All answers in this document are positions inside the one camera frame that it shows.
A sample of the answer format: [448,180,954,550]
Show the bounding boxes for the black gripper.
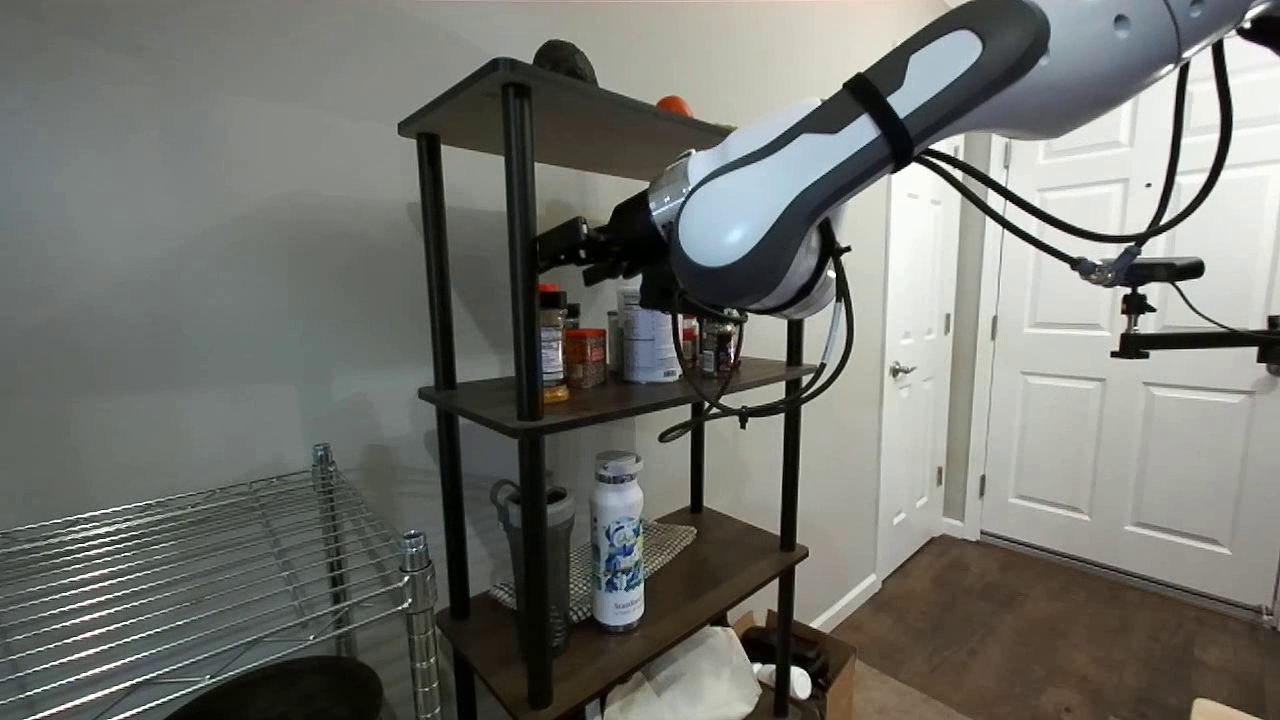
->
[531,197,674,293]

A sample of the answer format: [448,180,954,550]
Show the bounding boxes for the black-cap spice bottle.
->
[697,317,744,385]

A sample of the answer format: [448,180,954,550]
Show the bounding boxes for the white patterned water bottle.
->
[587,448,653,634]

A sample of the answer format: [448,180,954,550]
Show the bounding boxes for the dark wood metal shelf unit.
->
[396,51,820,720]

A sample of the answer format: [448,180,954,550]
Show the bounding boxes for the small orange jar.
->
[564,324,612,392]

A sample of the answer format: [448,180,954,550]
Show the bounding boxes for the white cylindrical canister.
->
[612,286,689,387]

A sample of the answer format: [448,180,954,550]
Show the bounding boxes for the black rounded object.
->
[531,35,599,87]

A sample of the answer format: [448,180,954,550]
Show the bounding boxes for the dark grey tumbler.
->
[489,476,580,650]

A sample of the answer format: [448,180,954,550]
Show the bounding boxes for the narrow white door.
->
[872,131,969,579]

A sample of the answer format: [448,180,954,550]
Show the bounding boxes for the white bag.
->
[583,619,770,720]

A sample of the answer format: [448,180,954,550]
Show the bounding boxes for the black round bowl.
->
[166,650,393,720]

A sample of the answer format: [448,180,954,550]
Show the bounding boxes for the brown cardboard box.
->
[820,650,978,720]

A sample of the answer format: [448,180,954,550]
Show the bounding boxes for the white panel door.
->
[978,51,1280,613]

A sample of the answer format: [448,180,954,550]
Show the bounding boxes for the black velcro strap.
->
[841,68,923,172]

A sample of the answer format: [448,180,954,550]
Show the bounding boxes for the chrome wire rack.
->
[0,440,448,720]

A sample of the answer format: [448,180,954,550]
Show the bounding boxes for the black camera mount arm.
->
[1077,253,1280,367]

